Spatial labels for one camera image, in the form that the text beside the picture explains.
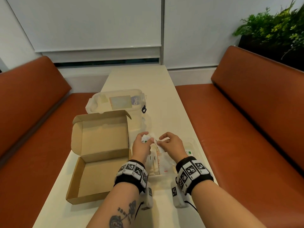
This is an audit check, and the person's left hand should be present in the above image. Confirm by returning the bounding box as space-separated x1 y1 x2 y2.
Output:
131 132 155 162

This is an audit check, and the person's right hand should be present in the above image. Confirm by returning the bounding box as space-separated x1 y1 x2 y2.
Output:
158 132 188 162

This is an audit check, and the small white paper sachet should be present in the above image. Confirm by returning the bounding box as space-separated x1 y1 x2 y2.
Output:
142 132 165 153

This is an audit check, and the person's left forearm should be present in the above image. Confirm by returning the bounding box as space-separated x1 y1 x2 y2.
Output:
86 182 143 228

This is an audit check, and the person's right forearm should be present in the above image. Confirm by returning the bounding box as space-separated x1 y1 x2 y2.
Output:
190 180 267 228

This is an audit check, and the clear plastic cutlery packet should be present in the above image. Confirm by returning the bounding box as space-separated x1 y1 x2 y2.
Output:
155 146 177 175

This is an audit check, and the clear plastic tray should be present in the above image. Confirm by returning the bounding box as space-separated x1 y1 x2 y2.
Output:
183 138 204 162

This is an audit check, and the black marker wristband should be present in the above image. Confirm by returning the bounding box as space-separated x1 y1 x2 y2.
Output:
175 156 214 195
114 159 149 194

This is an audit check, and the clear plastic lidded container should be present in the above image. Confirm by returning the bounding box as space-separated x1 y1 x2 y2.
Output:
85 89 147 131

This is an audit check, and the open brown cardboard box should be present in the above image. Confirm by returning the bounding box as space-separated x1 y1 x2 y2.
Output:
66 110 132 205

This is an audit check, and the orange leather bench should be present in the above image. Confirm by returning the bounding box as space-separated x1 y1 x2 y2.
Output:
0 56 98 228
175 45 304 228

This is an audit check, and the white roller blind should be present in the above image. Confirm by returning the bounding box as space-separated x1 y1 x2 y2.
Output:
164 0 304 70
5 0 162 63

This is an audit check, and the black planter box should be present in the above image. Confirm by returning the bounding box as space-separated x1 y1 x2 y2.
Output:
238 35 304 72

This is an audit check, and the green leafy plant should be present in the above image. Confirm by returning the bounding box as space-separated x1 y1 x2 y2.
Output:
232 0 304 60

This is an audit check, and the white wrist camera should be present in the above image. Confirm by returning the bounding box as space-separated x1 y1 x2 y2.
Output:
171 180 189 209
140 183 154 211

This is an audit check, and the black camera cable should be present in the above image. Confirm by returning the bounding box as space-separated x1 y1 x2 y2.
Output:
134 201 146 222
184 199 199 213

